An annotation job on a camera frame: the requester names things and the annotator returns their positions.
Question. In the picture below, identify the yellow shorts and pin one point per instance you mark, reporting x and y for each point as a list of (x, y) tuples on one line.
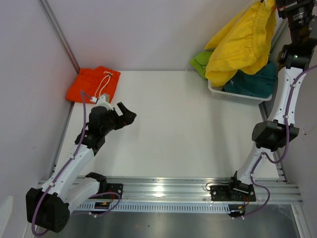
[(243, 44)]

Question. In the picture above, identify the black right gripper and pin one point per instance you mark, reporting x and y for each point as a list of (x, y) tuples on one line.
[(286, 7)]

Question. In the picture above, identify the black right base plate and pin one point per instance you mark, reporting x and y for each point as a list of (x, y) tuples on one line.
[(220, 193)]

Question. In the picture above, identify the teal shorts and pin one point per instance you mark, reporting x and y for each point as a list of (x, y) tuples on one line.
[(260, 84)]

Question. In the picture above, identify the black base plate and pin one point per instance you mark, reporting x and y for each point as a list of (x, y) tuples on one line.
[(111, 187), (220, 193)]

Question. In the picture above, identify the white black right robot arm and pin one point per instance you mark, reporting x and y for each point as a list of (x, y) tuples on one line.
[(272, 137)]

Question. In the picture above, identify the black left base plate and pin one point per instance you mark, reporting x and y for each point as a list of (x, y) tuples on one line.
[(111, 187)]

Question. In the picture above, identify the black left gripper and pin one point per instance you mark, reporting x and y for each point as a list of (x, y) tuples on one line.
[(128, 117)]

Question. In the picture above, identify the aluminium frame post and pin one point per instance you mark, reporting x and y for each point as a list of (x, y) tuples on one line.
[(48, 12), (278, 30)]

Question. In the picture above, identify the left aluminium frame post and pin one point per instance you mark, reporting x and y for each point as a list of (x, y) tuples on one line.
[(48, 12)]

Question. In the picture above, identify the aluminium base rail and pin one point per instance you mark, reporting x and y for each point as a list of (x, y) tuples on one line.
[(194, 190)]

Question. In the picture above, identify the white slotted cable duct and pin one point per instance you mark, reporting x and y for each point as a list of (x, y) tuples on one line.
[(156, 207)]

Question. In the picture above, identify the white plastic laundry basket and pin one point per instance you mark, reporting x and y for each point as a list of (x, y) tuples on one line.
[(217, 93)]

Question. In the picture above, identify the lime green shorts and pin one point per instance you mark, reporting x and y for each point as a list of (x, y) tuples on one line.
[(200, 61)]

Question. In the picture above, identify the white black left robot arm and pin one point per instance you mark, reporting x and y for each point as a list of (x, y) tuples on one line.
[(50, 206)]

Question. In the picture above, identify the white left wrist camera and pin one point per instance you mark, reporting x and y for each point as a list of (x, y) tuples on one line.
[(102, 101)]

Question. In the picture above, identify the right aluminium frame post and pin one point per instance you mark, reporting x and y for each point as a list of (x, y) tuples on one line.
[(278, 30)]

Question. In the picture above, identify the orange shorts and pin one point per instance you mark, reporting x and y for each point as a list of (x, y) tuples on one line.
[(94, 82)]

